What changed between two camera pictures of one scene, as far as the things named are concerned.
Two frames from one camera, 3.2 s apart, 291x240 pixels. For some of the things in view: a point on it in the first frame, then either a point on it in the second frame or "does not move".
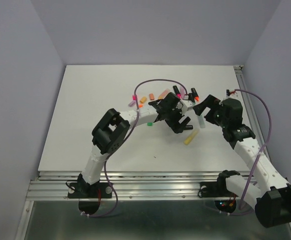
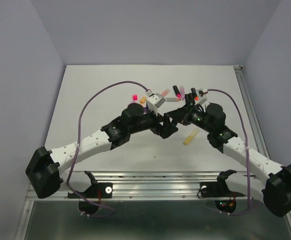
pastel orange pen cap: x=143 y=99 does not move
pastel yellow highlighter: x=190 y=137 does not move
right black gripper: x=210 y=101 to x=182 y=114
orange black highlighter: x=195 y=95 does not move
